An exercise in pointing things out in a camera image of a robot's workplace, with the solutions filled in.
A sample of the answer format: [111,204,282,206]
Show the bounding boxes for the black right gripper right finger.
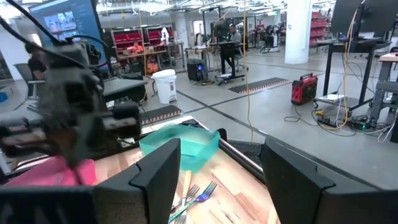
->
[259,137,398,224]

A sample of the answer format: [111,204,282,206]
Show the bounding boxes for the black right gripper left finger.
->
[0,138,182,224]

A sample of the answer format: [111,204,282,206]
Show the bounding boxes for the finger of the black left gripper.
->
[75,142,106,171]
[41,144,78,169]

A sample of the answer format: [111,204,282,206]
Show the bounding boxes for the cream-handled forks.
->
[172,169,193,224]

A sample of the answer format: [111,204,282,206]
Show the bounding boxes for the iridescent blue fork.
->
[167,180,218,224]

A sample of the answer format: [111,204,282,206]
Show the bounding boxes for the red translucent plastic bin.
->
[4,155,98,187]

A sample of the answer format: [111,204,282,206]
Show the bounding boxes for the person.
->
[228,24,244,44]
[128,40,144,56]
[24,42,47,81]

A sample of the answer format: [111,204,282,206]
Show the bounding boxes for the grey office chair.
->
[14,63,35,100]

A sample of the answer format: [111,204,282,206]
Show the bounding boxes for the grey desk top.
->
[102,77,149,104]

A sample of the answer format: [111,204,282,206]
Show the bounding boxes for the teal translucent plastic bin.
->
[139,123,221,174]

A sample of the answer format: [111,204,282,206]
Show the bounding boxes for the large blue display screen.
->
[28,0,108,62]

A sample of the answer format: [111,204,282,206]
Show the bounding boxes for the red bin storage rack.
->
[110,26,175,63]

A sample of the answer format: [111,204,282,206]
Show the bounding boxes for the hazard striped floor mat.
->
[228,77,292,95]
[139,105,183,126]

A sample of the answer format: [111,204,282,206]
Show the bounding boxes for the floor power strip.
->
[313,108,392,139]

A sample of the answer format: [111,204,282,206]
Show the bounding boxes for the white trash bin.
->
[150,68,178,105]

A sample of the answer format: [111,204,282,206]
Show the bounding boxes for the red black equipment case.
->
[290,72,319,106]

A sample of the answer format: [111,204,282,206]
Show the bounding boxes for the black computer tower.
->
[186,58,208,83]

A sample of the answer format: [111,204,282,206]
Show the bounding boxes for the grey metal table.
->
[369,52,398,124]

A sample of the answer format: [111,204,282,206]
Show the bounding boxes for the black standing desk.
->
[185,40,249,85]

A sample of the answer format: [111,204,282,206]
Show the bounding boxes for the black desk stand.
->
[313,37,392,110]

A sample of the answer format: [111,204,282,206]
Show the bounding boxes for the white square pillar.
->
[284,0,313,65]

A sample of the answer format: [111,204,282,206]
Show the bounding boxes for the black monitor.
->
[329,0,398,35]

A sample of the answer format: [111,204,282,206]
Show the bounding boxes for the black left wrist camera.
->
[42,40,93,71]

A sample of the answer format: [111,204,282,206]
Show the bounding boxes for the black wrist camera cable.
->
[0,0,109,68]

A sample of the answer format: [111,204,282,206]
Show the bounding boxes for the yellow cable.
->
[242,0,255,142]

